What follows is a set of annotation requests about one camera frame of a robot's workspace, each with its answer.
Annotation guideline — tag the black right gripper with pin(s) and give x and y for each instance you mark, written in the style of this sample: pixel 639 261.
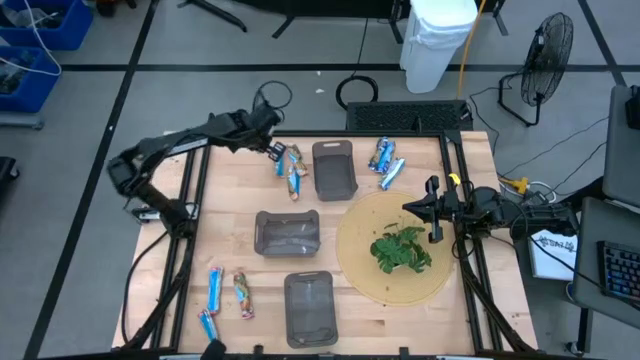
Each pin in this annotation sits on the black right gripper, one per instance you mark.
pixel 442 207

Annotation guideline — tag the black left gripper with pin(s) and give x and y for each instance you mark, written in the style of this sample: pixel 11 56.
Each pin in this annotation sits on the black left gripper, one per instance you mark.
pixel 260 130

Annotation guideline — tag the grey translucent plastic bin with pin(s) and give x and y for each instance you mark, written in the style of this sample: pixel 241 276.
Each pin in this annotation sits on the grey translucent plastic bin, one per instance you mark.
pixel 334 172
pixel 310 310
pixel 287 235

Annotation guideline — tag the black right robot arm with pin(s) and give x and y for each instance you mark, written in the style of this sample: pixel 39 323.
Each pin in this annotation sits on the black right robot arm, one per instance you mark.
pixel 540 220

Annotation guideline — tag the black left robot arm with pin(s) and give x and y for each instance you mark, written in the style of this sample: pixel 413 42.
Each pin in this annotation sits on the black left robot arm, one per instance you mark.
pixel 150 150

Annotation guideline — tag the yellow clip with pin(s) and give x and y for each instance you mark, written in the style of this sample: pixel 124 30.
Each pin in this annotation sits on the yellow clip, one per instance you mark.
pixel 454 178

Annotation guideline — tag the green plant in white pot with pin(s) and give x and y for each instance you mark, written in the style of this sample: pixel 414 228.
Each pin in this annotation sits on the green plant in white pot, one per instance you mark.
pixel 400 250

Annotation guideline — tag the yellow plug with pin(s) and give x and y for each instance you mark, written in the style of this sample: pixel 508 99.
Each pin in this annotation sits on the yellow plug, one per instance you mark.
pixel 517 185

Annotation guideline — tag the round wooden board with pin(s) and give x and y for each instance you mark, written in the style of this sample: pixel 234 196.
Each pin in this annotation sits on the round wooden board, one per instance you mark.
pixel 365 280

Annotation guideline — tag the black perforated box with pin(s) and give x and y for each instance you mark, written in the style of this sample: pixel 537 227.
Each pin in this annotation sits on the black perforated box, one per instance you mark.
pixel 400 116

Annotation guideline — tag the white printed box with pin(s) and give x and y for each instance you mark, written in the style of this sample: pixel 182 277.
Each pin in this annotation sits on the white printed box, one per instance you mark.
pixel 552 255

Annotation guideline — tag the black stand legs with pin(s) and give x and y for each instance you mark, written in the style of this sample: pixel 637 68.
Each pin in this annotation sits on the black stand legs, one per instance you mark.
pixel 215 12

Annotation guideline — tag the grey desk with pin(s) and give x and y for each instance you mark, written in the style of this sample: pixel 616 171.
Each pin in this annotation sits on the grey desk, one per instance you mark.
pixel 622 160
pixel 587 260

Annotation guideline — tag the white trash bin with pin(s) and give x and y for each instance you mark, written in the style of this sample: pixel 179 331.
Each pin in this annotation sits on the white trash bin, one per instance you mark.
pixel 435 45

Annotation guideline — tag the black floor fan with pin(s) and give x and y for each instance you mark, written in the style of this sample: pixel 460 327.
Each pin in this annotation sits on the black floor fan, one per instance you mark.
pixel 547 57

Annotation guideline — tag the black keyboard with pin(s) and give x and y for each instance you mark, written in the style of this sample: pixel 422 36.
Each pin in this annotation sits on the black keyboard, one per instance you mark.
pixel 620 270

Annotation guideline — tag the black desk device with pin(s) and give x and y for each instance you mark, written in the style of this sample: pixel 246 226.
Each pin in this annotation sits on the black desk device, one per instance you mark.
pixel 634 107

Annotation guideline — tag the blue storage crate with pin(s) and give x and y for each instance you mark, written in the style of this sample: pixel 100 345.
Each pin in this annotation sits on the blue storage crate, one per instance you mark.
pixel 35 85
pixel 60 25

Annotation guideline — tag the black aluminium table frame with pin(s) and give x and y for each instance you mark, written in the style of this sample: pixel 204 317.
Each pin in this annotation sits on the black aluminium table frame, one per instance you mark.
pixel 200 200

